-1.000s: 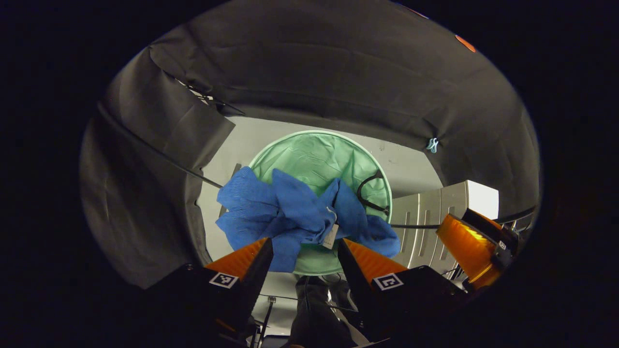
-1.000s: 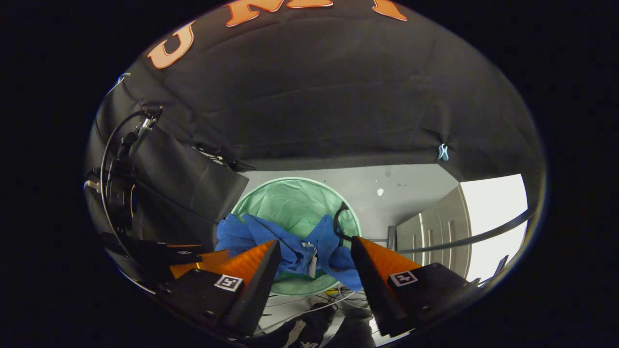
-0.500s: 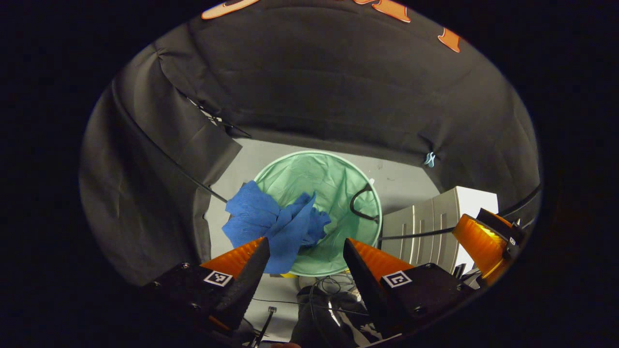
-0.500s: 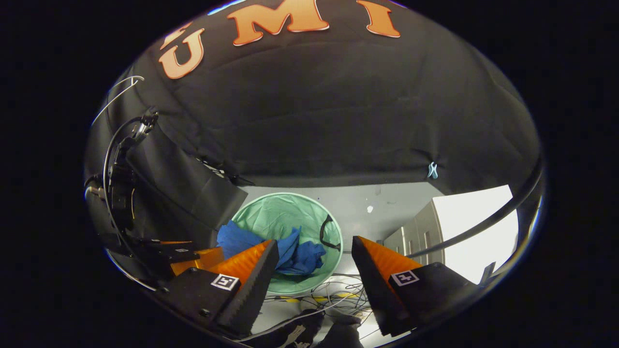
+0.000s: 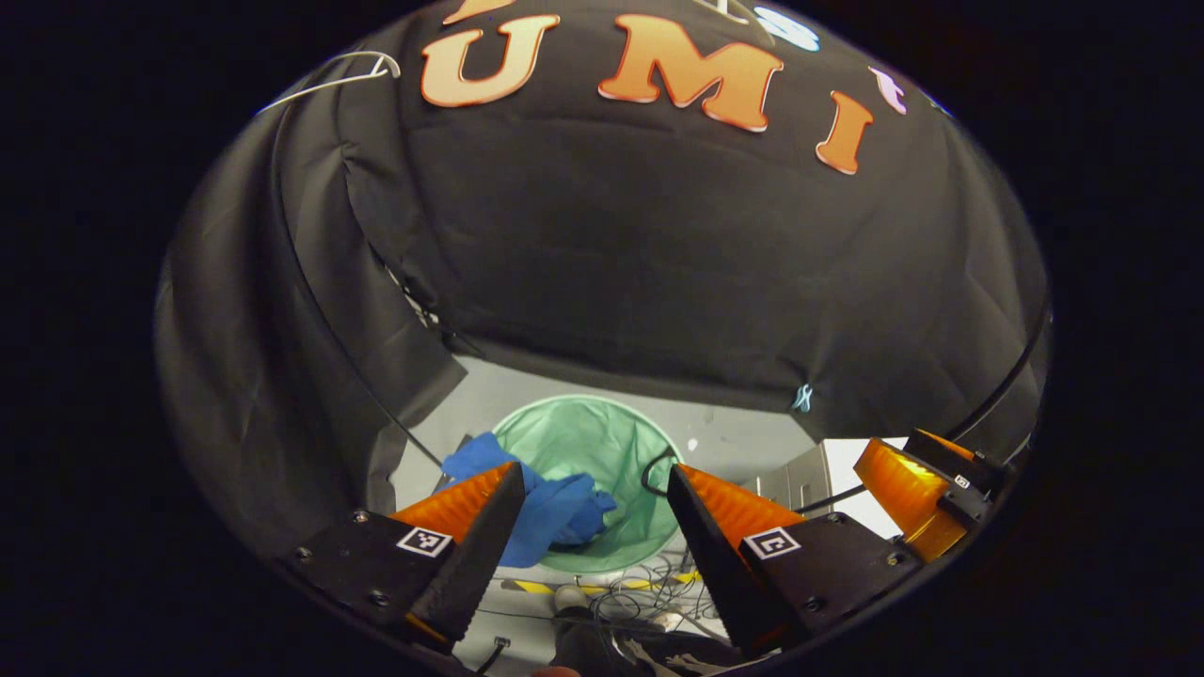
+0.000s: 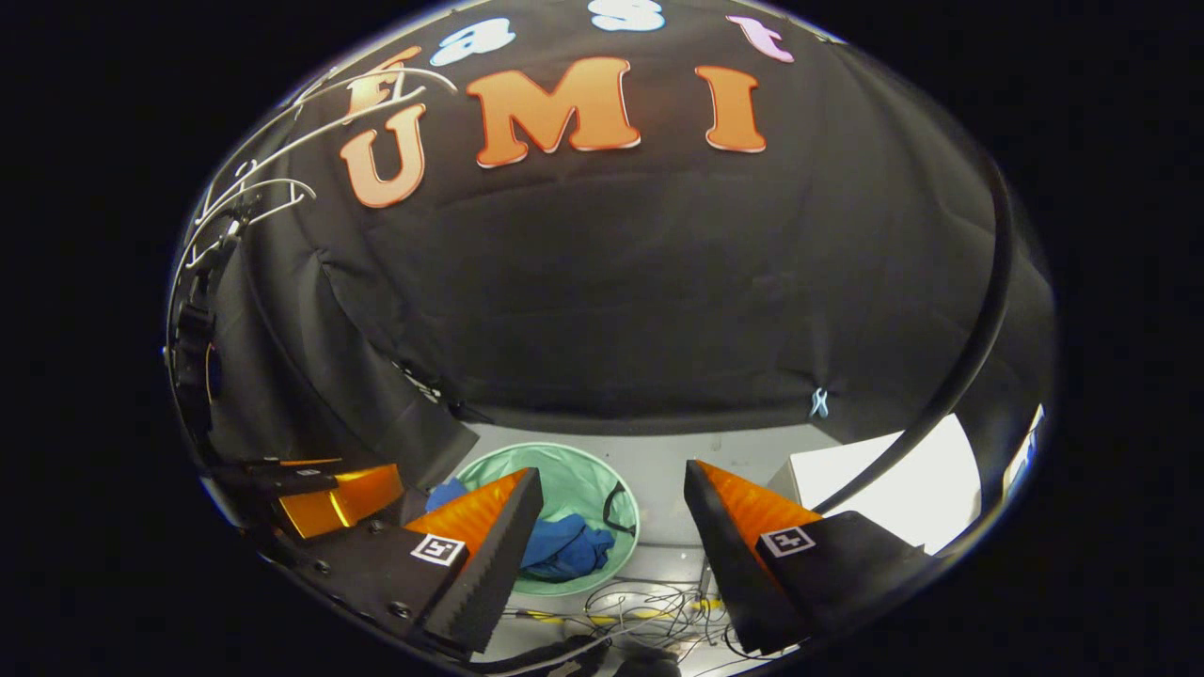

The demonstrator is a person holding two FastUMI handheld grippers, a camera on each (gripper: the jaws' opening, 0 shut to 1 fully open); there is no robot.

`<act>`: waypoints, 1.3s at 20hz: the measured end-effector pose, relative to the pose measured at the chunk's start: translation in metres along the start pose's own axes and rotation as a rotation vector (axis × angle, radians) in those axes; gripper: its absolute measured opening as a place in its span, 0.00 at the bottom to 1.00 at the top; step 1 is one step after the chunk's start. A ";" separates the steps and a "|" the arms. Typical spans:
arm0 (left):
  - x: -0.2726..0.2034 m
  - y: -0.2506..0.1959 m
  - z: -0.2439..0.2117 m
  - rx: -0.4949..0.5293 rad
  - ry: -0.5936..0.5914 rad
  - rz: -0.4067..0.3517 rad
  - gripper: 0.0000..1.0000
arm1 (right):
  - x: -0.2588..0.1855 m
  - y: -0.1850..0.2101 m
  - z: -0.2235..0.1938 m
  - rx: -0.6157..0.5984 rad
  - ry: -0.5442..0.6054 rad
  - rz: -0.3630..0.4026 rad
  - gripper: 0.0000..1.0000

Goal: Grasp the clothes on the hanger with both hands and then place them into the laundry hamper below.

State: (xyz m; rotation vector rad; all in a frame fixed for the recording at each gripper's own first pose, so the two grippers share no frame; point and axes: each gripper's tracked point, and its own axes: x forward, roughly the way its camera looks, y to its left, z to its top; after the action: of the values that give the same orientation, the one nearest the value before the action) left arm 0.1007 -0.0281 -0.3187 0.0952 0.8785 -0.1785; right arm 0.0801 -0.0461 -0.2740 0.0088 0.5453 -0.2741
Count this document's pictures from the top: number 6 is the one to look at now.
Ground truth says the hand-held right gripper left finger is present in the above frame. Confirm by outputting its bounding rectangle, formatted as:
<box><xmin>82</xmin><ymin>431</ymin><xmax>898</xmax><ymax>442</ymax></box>
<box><xmin>290</xmin><ymin>467</ymin><xmax>547</xmax><ymax>657</ymax></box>

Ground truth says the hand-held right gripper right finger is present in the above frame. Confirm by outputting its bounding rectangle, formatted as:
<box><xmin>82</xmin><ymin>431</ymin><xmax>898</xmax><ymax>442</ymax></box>
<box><xmin>683</xmin><ymin>459</ymin><xmax>939</xmax><ymax>657</ymax></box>

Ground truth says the blue corduroy jacket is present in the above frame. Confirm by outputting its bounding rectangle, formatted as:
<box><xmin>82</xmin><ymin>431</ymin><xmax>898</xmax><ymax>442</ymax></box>
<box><xmin>425</xmin><ymin>478</ymin><xmax>617</xmax><ymax>581</ymax></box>

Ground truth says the green laundry hamper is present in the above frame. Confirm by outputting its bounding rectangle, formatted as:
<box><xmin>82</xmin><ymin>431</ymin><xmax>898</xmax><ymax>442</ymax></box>
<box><xmin>451</xmin><ymin>442</ymin><xmax>642</xmax><ymax>598</ymax></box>

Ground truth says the white plastic hanger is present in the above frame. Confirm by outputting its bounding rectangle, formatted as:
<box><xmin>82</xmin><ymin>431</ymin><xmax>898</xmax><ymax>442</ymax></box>
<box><xmin>240</xmin><ymin>66</ymin><xmax>460</xmax><ymax>180</ymax></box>
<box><xmin>183</xmin><ymin>158</ymin><xmax>318</xmax><ymax>274</ymax></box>

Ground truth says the white box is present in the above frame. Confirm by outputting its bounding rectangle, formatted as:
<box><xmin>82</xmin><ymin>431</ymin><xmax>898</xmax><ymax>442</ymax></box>
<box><xmin>769</xmin><ymin>414</ymin><xmax>984</xmax><ymax>558</ymax></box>

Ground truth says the black backdrop cloth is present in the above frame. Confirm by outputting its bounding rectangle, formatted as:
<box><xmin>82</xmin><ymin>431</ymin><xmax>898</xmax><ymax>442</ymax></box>
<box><xmin>169</xmin><ymin>0</ymin><xmax>1059</xmax><ymax>471</ymax></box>

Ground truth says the tangle of thin cables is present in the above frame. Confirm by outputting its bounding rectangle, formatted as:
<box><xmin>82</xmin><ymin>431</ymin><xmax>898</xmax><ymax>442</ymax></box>
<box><xmin>499</xmin><ymin>575</ymin><xmax>753</xmax><ymax>664</ymax></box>

